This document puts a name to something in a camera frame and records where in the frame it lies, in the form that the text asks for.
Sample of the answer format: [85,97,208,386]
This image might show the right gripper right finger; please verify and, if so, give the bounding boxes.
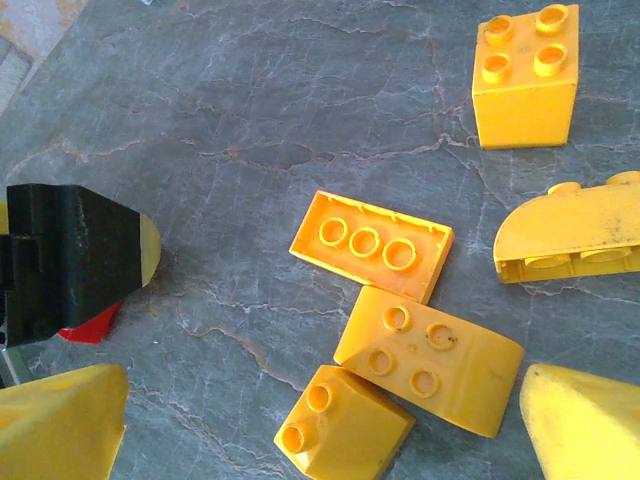
[519,363,640,480]

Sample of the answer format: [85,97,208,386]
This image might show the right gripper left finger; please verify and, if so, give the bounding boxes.
[0,363,130,480]

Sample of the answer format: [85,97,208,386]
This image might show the red lego brick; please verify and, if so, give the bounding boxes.
[57,301,124,346]

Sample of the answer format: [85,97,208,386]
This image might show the yellow wide curved brick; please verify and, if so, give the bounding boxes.
[333,285,525,439]

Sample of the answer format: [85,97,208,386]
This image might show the yellow arched lego brick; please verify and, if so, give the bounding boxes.
[492,171,640,285]

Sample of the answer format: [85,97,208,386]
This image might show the yellow sloped two-stud brick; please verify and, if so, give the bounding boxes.
[273,364,416,480]

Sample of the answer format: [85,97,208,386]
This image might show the yellow lego plate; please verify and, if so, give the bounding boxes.
[288,189,455,305]

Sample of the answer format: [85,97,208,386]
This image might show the yellow square four-stud brick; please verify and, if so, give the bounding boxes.
[471,3,581,150]

